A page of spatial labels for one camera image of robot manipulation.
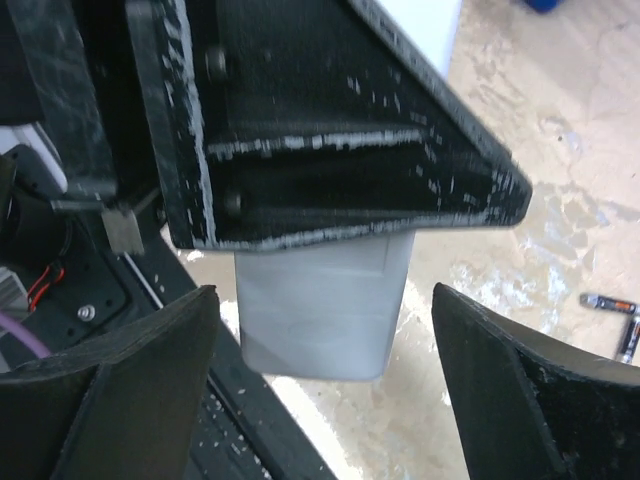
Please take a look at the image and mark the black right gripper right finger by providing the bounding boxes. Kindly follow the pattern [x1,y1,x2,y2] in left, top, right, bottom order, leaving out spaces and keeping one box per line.
[432,283,639,479]

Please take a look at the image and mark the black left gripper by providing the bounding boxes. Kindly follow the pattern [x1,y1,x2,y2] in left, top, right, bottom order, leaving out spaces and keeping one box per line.
[1,1,162,255]

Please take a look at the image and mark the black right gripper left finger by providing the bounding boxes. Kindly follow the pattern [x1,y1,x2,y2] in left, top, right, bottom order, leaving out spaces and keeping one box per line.
[1,286,220,479]

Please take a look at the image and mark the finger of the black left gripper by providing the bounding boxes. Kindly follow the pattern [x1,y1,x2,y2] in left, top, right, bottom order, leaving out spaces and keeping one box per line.
[125,1,532,250]

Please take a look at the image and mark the white remote control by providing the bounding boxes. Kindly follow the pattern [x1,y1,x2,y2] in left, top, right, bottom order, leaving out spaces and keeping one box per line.
[233,0,464,384]

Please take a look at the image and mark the black AAA battery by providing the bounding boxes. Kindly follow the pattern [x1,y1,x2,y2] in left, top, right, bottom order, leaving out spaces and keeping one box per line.
[579,293,639,315]
[616,315,639,364]

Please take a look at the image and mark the blue plastic shopping basket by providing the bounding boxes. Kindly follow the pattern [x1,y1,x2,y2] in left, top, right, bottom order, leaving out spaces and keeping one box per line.
[522,0,563,14]

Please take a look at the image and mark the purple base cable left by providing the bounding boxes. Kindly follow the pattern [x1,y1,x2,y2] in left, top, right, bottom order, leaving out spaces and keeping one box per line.
[0,312,51,361]

